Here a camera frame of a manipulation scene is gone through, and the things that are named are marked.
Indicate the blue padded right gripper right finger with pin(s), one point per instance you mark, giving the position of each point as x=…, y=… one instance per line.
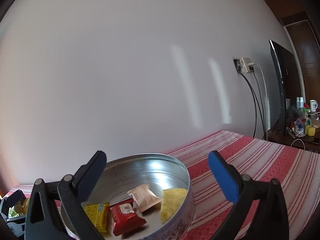
x=227, y=177

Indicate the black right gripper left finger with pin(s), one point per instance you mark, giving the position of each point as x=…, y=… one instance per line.
x=88, y=175

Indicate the yellow orange snack packet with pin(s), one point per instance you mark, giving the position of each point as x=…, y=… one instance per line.
x=97, y=214

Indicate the red snack packet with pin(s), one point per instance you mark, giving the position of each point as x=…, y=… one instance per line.
x=125, y=218

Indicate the yellow sponge piece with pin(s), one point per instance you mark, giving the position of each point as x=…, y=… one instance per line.
x=172, y=199

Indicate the pink snack packet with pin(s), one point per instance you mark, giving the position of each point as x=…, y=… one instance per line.
x=144, y=197

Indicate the round metal tin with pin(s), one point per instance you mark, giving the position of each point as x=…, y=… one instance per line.
x=160, y=172

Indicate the red white striped bedspread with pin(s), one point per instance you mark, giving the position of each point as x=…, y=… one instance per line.
x=279, y=197

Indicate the wooden desk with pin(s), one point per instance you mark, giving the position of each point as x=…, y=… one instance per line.
x=276, y=136

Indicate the yellow container on desk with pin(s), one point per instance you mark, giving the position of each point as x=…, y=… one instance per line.
x=310, y=130

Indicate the black monitor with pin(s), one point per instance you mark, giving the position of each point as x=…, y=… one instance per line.
x=288, y=80

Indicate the white mug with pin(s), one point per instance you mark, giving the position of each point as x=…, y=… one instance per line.
x=313, y=105

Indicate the white wall socket adapter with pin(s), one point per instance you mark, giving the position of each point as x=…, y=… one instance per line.
x=243, y=64

